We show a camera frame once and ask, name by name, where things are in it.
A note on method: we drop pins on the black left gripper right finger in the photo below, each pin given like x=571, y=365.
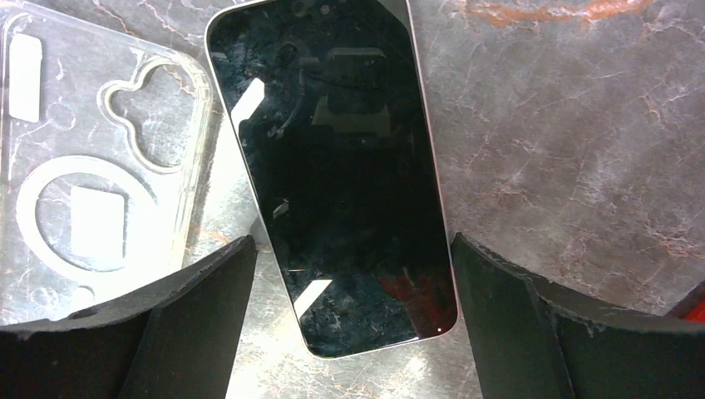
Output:
x=533, y=338

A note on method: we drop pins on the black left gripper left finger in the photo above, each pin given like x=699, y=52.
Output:
x=174, y=338

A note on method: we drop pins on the clear magsafe phone case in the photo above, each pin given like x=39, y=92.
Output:
x=103, y=143

